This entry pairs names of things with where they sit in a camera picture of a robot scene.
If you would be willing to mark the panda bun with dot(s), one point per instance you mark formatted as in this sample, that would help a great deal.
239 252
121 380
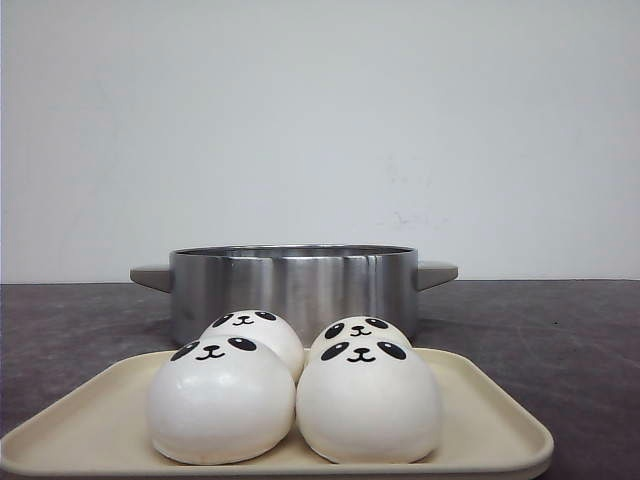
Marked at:
220 400
267 328
356 328
369 401

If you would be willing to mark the cream plastic tray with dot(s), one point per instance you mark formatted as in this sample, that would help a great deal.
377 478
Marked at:
98 431

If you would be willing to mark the stainless steel steamer pot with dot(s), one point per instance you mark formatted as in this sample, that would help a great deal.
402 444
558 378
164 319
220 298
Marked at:
310 286

